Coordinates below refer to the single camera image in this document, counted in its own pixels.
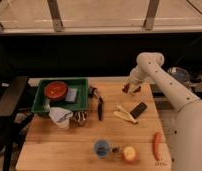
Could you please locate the dark red grape bunch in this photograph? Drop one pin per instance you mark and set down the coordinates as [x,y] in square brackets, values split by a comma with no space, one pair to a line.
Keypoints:
[125,89]

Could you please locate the black office chair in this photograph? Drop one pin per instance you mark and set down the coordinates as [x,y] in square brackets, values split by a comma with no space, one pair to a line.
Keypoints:
[9,129]

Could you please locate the blue cup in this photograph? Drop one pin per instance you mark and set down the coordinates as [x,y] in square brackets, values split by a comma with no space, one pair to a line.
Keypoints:
[101,148]

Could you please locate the metal whisk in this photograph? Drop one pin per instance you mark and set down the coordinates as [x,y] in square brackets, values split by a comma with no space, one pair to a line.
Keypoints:
[80,117]

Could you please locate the orange carrot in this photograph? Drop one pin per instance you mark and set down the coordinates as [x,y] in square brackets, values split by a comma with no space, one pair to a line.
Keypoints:
[156,142]

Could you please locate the pale translucent gripper body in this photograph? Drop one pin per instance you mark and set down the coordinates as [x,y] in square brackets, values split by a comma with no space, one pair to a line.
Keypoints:
[132,84]

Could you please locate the black rectangular phone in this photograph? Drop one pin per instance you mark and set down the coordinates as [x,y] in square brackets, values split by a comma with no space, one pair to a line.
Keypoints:
[138,110]

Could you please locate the red yellow apple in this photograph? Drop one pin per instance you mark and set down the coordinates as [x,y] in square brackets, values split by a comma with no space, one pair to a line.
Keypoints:
[129,154]

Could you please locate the black handled kitchen tool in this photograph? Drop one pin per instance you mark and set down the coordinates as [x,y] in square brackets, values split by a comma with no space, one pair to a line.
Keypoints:
[93,92]

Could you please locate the green plastic tray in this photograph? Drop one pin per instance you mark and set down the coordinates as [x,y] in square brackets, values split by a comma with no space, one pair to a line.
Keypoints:
[80,103]

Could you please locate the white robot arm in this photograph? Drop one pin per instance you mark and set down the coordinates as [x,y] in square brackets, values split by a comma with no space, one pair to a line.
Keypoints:
[187,136]

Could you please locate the white crumpled cloth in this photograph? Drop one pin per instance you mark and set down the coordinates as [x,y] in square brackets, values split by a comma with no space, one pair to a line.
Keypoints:
[60,116]

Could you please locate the grey sponge block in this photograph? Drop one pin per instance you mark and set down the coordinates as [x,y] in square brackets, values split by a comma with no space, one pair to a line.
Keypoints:
[71,95]

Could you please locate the metal bowl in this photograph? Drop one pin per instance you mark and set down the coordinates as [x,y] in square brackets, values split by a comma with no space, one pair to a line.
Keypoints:
[179,74]

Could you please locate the yellow banana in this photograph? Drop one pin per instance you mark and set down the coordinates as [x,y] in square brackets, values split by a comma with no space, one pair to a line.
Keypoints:
[124,114]

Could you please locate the red bowl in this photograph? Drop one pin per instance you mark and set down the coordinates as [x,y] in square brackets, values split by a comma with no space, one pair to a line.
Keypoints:
[56,90]

